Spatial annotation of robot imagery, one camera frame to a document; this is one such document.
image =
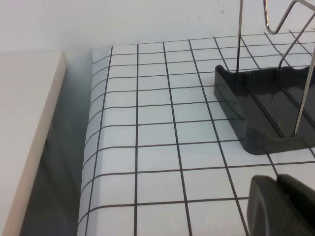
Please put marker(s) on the white grid-pattern tablecloth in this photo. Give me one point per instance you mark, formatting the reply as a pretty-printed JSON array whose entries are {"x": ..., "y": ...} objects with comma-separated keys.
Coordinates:
[{"x": 152, "y": 147}]

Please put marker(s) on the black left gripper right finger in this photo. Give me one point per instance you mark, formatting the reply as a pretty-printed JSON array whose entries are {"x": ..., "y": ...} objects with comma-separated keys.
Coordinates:
[{"x": 301, "y": 189}]

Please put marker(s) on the beige board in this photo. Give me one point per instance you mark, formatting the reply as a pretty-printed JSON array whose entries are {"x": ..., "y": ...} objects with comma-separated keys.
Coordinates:
[{"x": 19, "y": 123}]

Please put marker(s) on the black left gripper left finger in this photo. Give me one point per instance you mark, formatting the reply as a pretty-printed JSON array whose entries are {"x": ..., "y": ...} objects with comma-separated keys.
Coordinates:
[{"x": 265, "y": 211}]

